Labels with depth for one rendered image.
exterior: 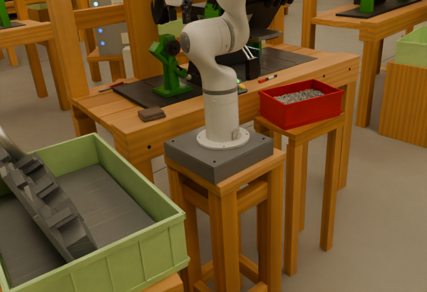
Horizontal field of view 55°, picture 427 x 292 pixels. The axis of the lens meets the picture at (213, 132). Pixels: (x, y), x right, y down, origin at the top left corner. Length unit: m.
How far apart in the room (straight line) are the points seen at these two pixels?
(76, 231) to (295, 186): 1.08
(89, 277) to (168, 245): 0.20
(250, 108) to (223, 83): 0.64
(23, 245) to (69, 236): 0.18
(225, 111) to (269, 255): 0.65
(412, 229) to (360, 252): 0.39
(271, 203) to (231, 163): 0.30
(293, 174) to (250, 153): 0.49
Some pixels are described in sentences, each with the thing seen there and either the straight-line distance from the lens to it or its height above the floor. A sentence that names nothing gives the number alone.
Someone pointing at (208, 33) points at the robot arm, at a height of 1.30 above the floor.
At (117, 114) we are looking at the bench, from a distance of 1.86.
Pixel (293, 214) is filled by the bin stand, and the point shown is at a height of 0.38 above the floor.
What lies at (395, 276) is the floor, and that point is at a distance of 2.33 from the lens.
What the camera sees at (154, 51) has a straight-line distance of 1.89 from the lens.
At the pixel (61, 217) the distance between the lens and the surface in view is 1.01.
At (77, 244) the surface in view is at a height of 0.91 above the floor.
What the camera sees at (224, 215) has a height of 0.73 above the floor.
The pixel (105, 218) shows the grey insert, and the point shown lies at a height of 0.85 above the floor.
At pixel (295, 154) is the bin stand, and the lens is 1.80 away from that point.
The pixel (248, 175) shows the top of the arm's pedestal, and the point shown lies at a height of 0.84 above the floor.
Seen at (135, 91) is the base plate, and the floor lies 0.90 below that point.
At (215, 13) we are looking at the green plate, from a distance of 2.04.
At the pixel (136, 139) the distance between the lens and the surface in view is 1.64.
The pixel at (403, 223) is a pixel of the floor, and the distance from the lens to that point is 2.68.
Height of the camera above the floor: 1.57
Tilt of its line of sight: 26 degrees down
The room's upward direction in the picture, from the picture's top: 4 degrees counter-clockwise
